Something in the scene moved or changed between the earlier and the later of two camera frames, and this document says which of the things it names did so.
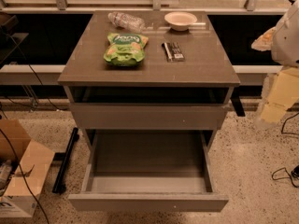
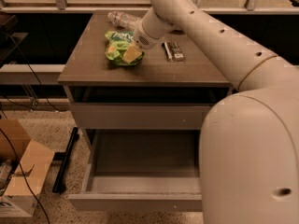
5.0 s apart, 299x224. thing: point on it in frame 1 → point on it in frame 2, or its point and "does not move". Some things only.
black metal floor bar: x=60 y=182 does not move
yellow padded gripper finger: x=285 y=90 → x=147 y=34
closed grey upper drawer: x=148 y=116 does not move
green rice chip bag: x=125 y=49 does not move
